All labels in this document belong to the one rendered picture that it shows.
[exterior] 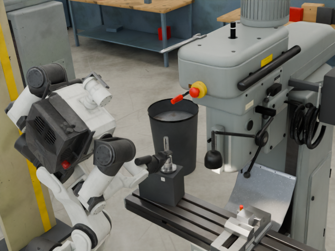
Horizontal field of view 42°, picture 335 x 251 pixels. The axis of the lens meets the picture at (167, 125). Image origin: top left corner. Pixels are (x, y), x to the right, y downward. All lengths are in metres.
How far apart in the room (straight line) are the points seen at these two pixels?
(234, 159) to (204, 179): 2.30
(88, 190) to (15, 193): 1.66
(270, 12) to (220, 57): 0.38
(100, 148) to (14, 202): 1.85
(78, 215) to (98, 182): 0.37
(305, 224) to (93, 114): 1.36
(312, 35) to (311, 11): 3.46
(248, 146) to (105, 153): 0.59
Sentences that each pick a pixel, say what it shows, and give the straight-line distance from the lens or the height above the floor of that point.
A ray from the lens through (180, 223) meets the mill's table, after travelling 2.25.
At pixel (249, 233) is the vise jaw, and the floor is 1.03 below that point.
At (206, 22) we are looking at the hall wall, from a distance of 7.06.
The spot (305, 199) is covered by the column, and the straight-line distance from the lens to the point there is 2.44.
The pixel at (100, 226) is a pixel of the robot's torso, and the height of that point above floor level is 1.04.
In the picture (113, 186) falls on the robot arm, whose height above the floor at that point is 1.28.
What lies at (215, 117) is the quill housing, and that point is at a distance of 1.78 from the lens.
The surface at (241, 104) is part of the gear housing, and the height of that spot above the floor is 1.69.
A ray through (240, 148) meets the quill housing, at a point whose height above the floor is 1.46.
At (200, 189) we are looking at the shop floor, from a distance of 3.99.
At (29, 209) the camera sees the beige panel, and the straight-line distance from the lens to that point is 3.55.
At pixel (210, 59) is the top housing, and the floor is 1.88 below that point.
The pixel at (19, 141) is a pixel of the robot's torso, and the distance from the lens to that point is 2.08.
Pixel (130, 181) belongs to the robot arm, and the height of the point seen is 1.29.
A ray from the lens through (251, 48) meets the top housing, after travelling 1.61.
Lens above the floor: 2.40
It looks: 28 degrees down
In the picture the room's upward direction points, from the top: 4 degrees counter-clockwise
